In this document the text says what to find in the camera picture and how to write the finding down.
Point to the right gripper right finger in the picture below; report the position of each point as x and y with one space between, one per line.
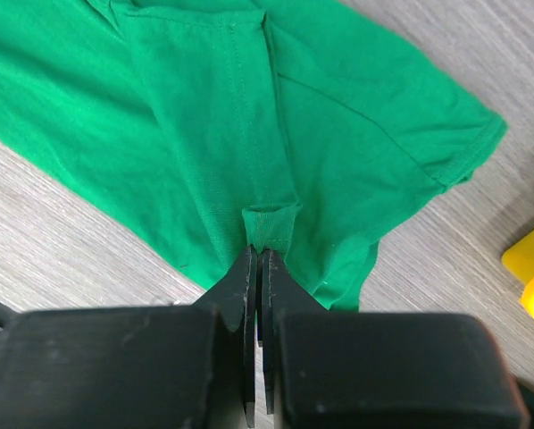
325 369

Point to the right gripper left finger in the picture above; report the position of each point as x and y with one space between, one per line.
189 366

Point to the green t-shirt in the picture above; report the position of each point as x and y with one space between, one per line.
209 126

